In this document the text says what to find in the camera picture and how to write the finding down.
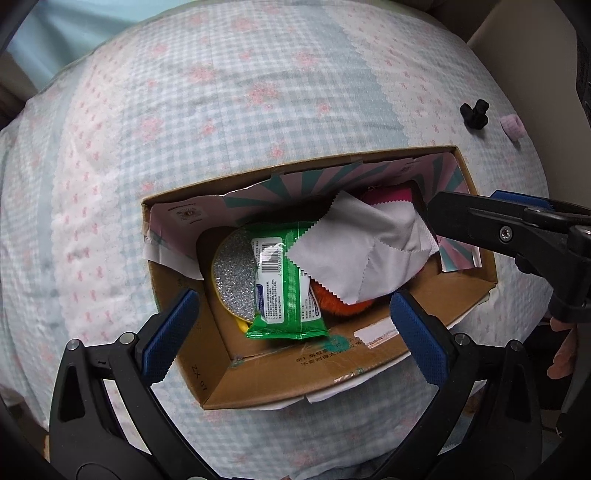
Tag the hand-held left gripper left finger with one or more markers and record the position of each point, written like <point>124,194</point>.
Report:
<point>168,337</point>

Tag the cardboard box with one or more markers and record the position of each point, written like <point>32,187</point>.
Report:
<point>277,374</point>

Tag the orange fluffy pompom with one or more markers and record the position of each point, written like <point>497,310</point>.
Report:
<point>341,304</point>

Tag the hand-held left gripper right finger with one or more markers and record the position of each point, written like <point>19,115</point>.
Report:
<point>418,341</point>

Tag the light blue hanging cloth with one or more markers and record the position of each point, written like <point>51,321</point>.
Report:
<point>55,41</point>

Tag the white cleaning cloth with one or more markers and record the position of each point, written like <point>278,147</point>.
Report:
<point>351,258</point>

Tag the pink red cloth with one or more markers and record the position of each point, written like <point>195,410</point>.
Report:
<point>392,196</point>

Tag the person's right hand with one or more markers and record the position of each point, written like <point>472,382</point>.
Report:
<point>565,350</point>

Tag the checked floral bed sheet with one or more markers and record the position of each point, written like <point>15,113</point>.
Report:
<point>231,101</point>

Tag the pink fluffy scrunchie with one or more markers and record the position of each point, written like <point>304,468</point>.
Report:
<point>512,128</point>

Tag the round glitter compact mirror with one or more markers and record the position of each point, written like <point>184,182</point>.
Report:
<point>233,272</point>

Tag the green snack packet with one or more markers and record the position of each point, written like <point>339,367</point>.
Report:
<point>281,295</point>

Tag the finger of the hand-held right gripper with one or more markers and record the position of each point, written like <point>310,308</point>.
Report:
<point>475,224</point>
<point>521,199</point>

